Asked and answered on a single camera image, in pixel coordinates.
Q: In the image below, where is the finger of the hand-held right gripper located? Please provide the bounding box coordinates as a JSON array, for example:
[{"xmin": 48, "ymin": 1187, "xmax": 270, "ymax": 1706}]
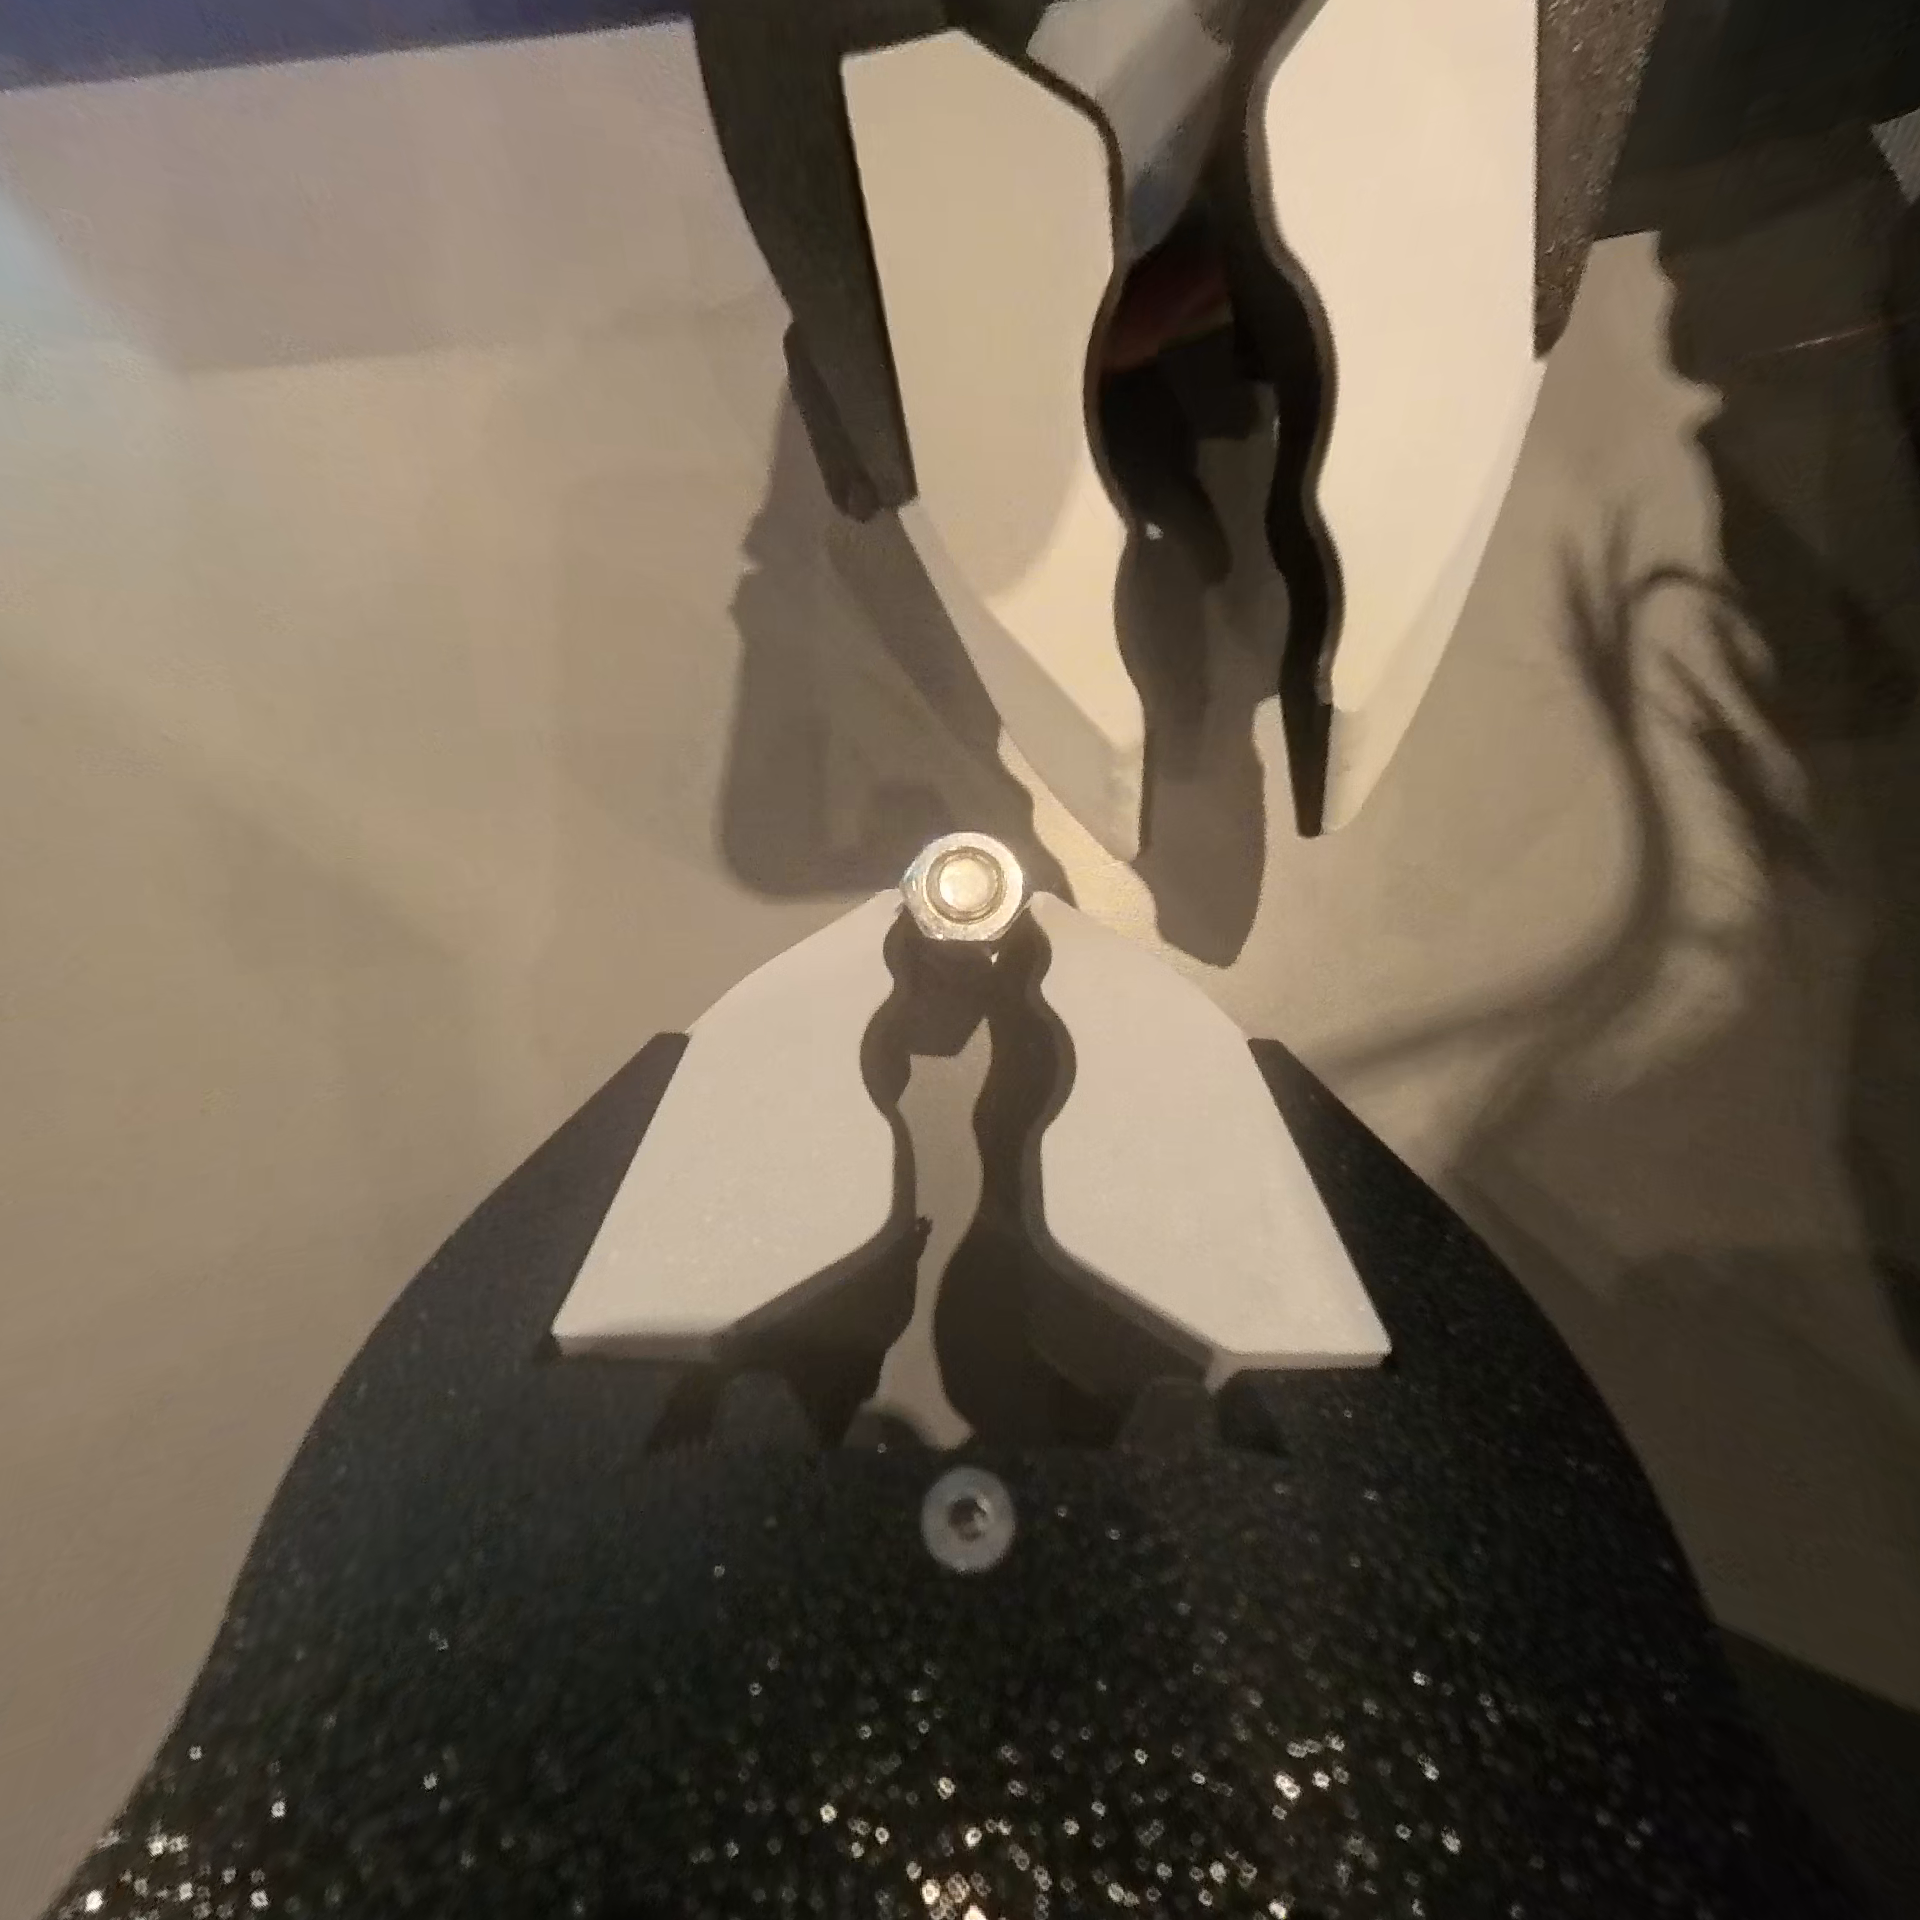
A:
[
  {"xmin": 840, "ymin": 7, "xmax": 1155, "ymax": 865},
  {"xmin": 1244, "ymin": 0, "xmax": 1545, "ymax": 842}
]

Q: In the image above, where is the dark blue panel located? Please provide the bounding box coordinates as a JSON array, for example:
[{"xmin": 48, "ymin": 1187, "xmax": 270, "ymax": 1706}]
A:
[{"xmin": 0, "ymin": 0, "xmax": 706, "ymax": 94}]

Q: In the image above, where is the person's right hand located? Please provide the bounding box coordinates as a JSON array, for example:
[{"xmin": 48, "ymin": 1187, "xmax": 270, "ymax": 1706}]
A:
[{"xmin": 1116, "ymin": 240, "xmax": 1249, "ymax": 370}]

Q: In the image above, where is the silver hex nut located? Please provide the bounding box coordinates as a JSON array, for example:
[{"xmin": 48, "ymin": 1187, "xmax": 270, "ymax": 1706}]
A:
[{"xmin": 900, "ymin": 831, "xmax": 1036, "ymax": 950}]

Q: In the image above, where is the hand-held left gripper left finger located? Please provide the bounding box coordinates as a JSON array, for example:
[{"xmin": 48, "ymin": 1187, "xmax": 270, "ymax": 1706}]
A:
[{"xmin": 548, "ymin": 897, "xmax": 919, "ymax": 1373}]

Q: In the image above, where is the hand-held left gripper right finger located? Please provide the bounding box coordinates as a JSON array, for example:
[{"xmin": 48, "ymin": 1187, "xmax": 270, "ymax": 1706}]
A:
[{"xmin": 975, "ymin": 904, "xmax": 1387, "ymax": 1373}]

